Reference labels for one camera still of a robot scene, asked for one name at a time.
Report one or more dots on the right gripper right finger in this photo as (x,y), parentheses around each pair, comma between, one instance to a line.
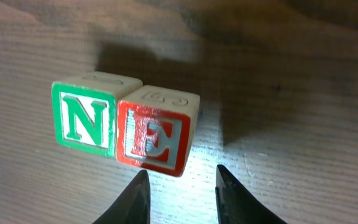
(236,205)

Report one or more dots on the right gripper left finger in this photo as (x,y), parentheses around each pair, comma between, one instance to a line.
(132,206)

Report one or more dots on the red E block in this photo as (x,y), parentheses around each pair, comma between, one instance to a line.
(155,129)

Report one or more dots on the green N block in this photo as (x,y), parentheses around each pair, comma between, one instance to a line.
(85,110)

